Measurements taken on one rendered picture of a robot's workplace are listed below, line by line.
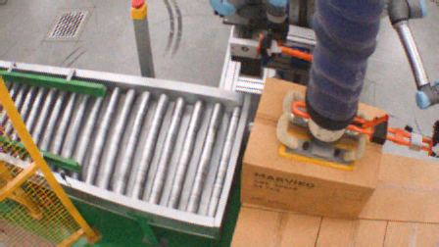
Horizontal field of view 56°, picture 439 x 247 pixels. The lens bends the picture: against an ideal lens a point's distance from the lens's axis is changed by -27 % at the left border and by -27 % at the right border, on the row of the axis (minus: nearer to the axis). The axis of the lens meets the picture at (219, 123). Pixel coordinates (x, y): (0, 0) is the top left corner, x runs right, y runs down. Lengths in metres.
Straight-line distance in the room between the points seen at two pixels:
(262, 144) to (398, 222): 0.92
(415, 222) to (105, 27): 2.72
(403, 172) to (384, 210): 0.25
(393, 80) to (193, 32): 1.51
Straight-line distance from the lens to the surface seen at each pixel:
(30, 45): 4.07
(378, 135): 2.03
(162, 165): 2.52
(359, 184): 2.08
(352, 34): 1.46
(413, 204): 2.59
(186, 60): 3.52
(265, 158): 2.08
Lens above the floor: 2.78
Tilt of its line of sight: 59 degrees down
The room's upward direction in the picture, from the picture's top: 2 degrees counter-clockwise
